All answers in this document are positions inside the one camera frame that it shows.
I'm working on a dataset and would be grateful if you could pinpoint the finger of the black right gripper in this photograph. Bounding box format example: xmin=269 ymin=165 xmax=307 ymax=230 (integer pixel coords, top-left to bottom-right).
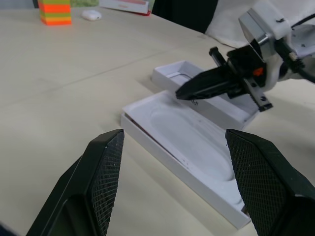
xmin=175 ymin=65 xmax=235 ymax=97
xmin=176 ymin=73 xmax=244 ymax=101

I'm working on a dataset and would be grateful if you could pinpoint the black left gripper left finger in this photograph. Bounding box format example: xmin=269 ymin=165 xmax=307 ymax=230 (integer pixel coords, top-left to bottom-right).
xmin=26 ymin=128 xmax=125 ymax=236

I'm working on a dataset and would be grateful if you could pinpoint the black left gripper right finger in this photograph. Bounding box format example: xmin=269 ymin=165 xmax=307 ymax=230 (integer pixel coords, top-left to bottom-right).
xmin=225 ymin=129 xmax=315 ymax=236

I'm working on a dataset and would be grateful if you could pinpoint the white phone box lid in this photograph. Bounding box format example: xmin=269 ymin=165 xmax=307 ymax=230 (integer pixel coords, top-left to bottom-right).
xmin=151 ymin=60 xmax=258 ymax=131

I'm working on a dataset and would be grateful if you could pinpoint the white phone box base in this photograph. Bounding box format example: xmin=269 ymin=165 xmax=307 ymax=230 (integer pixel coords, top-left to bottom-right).
xmin=120 ymin=90 xmax=252 ymax=230

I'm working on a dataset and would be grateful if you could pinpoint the white red flat box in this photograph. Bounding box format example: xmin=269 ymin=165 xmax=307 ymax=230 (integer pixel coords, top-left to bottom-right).
xmin=99 ymin=0 xmax=152 ymax=17

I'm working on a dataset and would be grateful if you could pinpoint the white fabric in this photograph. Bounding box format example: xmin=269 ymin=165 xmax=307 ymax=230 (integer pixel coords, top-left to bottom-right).
xmin=205 ymin=0 xmax=258 ymax=49

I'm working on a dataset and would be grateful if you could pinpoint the white earbuds case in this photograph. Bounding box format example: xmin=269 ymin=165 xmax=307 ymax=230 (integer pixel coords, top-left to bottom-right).
xmin=81 ymin=9 xmax=102 ymax=21

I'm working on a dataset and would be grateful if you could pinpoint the green textured object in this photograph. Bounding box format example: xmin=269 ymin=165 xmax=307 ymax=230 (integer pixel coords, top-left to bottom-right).
xmin=70 ymin=0 xmax=97 ymax=8

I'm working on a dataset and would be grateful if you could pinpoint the orange green sticky note block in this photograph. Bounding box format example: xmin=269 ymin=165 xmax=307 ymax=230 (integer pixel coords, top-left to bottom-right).
xmin=38 ymin=0 xmax=72 ymax=26

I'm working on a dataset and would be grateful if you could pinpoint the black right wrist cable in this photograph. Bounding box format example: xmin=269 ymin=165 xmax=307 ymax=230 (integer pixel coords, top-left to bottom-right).
xmin=277 ymin=13 xmax=315 ymax=84

